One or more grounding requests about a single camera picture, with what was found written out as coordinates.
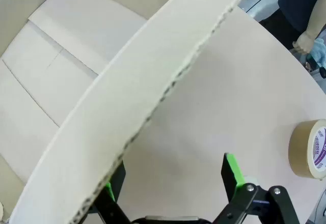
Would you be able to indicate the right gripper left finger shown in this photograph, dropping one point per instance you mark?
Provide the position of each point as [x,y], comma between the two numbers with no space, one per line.
[112,208]

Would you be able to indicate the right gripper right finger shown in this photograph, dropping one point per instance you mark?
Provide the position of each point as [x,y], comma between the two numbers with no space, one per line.
[229,173]

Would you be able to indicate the large brown cardboard box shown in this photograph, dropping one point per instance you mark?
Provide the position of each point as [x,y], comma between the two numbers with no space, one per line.
[76,56]

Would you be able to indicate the person's left forearm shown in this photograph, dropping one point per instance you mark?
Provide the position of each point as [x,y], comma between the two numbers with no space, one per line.
[315,25]

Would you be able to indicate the person's left hand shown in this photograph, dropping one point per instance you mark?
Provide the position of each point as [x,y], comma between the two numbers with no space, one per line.
[304,43]

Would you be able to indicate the brown packing tape roll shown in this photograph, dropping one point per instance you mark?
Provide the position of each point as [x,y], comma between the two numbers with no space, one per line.
[300,152]

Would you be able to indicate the light blue cloth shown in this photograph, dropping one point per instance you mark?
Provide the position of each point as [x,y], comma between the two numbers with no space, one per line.
[318,52]

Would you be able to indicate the person in navy t-shirt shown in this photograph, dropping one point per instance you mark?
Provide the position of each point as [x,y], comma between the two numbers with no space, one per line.
[300,0]

